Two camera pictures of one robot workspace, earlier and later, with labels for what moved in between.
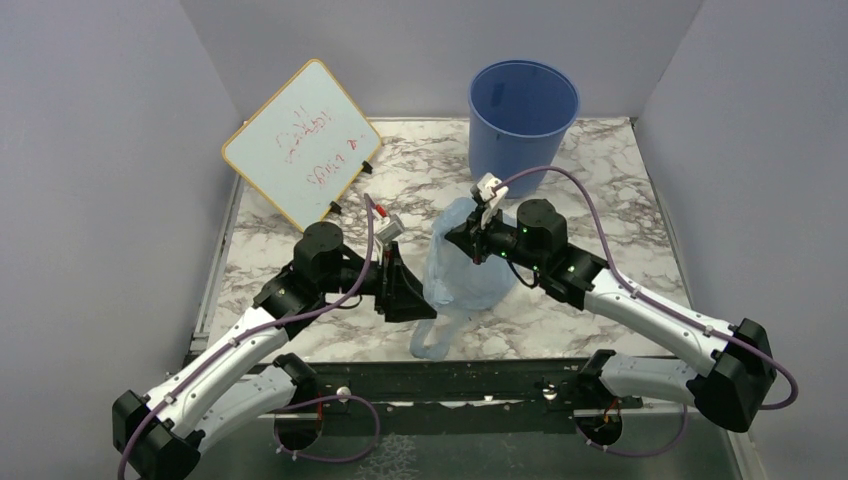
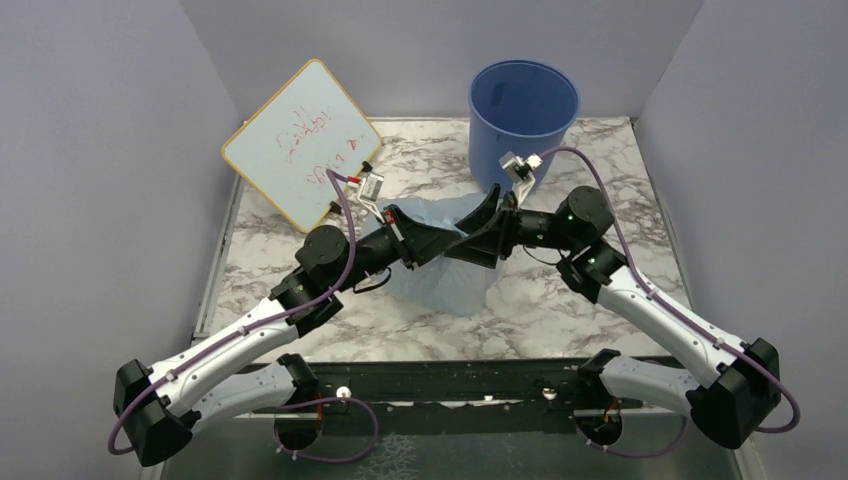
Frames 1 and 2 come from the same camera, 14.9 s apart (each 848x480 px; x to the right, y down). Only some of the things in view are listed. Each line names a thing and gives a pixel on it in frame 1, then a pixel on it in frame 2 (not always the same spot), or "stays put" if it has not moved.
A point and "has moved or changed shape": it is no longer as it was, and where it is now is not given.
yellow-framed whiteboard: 302,145 stays put
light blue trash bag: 455,283 has moved or changed shape
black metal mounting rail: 457,397 stays put
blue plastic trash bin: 518,113 stays put
